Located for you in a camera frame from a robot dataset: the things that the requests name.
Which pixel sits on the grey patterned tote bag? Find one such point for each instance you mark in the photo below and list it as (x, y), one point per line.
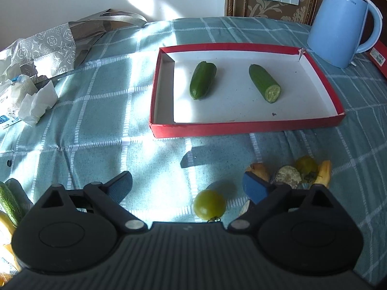
(51, 45)

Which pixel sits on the pale fruit piece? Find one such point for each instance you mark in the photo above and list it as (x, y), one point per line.
(245, 207)

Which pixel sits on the cucumber piece with rounded end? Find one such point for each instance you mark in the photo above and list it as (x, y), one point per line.
(203, 80)

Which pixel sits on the green tomato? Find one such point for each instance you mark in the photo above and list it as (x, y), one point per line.
(305, 164)
(209, 204)

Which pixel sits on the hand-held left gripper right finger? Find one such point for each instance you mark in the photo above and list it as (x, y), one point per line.
(255, 188)

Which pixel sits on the teal checked blanket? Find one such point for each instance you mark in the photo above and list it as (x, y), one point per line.
(105, 111)

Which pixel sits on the red box with white label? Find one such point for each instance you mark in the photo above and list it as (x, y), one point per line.
(378, 59)

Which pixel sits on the light blue electric kettle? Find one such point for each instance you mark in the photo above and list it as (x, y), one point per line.
(338, 27)

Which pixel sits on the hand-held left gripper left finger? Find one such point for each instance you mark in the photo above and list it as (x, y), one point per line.
(121, 187)

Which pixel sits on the grey purple eggplant piece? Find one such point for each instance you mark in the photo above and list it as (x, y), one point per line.
(285, 175)

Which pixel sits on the clear plastic packet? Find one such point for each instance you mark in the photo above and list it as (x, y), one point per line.
(7, 96)

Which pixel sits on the cucumber piece with cut end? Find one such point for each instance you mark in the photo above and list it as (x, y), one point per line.
(261, 78)

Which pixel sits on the striped light green cucumber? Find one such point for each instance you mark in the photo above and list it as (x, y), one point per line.
(9, 202)

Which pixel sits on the red cardboard tray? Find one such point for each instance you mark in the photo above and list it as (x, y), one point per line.
(235, 105)

